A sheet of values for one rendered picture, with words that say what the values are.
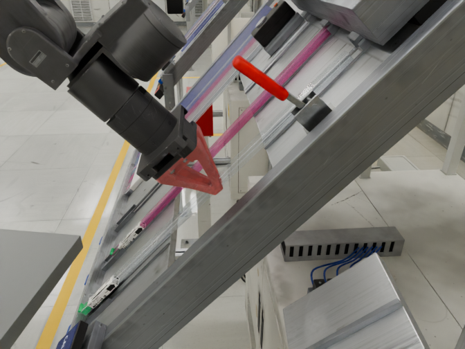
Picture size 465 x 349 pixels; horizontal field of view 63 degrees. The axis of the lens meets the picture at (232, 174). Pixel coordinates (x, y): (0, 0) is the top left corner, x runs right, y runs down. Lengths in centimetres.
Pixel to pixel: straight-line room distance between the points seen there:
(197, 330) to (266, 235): 115
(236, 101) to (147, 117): 146
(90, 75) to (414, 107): 30
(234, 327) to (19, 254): 83
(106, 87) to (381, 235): 68
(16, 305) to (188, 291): 51
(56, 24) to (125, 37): 6
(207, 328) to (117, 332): 104
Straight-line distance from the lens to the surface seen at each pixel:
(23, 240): 106
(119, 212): 84
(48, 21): 39
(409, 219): 107
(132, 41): 39
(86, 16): 950
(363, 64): 42
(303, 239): 85
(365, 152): 38
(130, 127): 42
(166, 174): 44
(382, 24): 39
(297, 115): 38
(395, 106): 37
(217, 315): 157
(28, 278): 95
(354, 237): 88
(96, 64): 41
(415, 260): 94
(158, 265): 51
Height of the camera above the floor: 118
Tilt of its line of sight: 29 degrees down
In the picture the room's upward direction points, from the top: straight up
